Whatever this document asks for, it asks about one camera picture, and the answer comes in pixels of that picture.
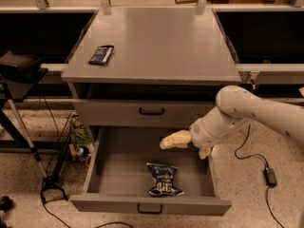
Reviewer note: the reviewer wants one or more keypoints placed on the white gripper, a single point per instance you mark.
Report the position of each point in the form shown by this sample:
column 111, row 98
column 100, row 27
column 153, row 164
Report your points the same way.
column 199, row 135

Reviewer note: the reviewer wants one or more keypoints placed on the black power adapter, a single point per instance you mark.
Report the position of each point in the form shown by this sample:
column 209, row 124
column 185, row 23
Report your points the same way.
column 270, row 176

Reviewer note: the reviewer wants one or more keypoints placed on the closed grey upper drawer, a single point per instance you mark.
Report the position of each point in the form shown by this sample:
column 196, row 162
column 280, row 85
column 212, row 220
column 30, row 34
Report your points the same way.
column 140, row 113

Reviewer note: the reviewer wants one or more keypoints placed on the open grey lower drawer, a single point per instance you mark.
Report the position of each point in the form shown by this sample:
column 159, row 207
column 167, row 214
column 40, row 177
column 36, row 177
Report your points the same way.
column 118, row 180

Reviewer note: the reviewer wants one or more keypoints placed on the green snack bag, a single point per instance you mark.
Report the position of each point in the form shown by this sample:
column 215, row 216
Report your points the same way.
column 78, row 132

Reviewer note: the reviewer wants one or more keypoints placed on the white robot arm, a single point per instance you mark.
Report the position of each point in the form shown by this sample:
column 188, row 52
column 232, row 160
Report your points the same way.
column 236, row 106

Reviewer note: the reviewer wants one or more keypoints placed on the grey drawer cabinet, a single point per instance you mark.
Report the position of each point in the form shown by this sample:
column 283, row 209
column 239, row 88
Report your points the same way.
column 160, row 54

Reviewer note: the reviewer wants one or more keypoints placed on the black wire basket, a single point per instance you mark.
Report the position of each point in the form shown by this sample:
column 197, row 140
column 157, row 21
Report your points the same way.
column 67, row 148

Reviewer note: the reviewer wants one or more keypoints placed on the blue chip bag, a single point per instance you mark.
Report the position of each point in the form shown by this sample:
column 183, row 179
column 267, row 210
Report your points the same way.
column 163, row 176

